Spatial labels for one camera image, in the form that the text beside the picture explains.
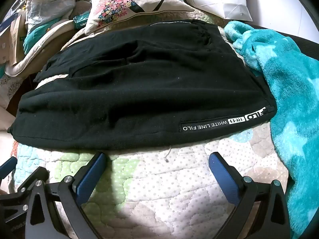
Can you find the clear plastic bag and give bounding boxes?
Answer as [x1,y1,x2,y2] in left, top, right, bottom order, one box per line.
[26,0,76,34]

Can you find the floral print cushion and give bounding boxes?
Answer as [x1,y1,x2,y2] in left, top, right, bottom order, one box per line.
[85,0,194,35]

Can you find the black pants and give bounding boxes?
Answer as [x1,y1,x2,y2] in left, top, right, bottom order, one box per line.
[8,20,277,150]

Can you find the turquoise fleece blanket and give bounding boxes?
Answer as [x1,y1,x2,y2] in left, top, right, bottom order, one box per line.
[224,21,318,238]

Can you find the teal package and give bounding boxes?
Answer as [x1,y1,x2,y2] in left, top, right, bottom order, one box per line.
[73,11,90,29]

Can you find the teal folded cloth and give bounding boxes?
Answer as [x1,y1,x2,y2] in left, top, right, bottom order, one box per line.
[23,18,61,55]

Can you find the folded beige quilt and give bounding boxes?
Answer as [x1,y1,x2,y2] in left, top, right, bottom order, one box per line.
[5,20,78,79]

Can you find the brown cardboard box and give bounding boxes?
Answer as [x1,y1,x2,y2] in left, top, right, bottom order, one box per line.
[1,13,27,66]

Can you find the patchwork quilted bedspread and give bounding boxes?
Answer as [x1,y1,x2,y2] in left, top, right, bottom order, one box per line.
[10,10,290,239]

